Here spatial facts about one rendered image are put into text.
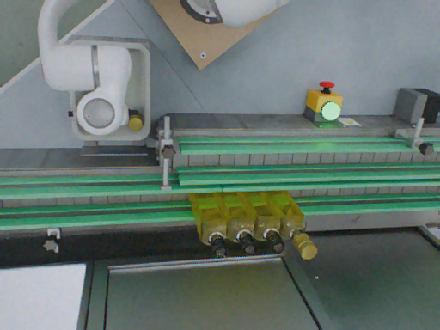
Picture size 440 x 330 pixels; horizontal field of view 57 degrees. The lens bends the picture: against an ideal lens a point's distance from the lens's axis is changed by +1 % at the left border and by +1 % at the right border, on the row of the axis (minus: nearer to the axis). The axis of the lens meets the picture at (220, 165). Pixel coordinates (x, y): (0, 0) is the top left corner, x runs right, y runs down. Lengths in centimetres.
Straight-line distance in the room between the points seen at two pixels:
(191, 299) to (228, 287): 9
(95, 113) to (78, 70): 7
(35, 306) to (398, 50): 107
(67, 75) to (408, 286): 88
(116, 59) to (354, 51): 69
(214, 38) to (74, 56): 36
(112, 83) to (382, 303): 75
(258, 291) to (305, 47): 62
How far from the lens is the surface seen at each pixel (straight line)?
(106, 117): 70
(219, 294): 90
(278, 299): 91
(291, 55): 110
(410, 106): 123
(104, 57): 70
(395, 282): 111
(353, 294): 103
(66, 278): 95
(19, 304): 92
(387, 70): 124
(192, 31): 94
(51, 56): 71
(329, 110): 107
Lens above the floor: 176
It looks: 62 degrees down
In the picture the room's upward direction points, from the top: 154 degrees clockwise
